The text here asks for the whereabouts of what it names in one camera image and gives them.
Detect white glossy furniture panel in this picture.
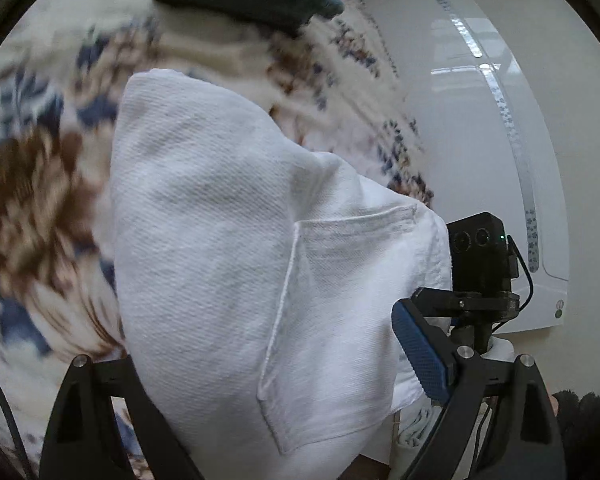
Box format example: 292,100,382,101
347,0,571,333

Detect white pants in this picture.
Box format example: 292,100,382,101
107,67,453,480

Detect floral plush blanket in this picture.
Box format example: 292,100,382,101
0,0,433,480

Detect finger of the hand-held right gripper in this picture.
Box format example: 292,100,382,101
412,287,521,321

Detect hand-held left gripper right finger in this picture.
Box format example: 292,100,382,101
390,298,566,480

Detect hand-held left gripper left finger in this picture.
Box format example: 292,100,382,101
40,355,203,480

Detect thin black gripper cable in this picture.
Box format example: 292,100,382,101
506,234,535,313

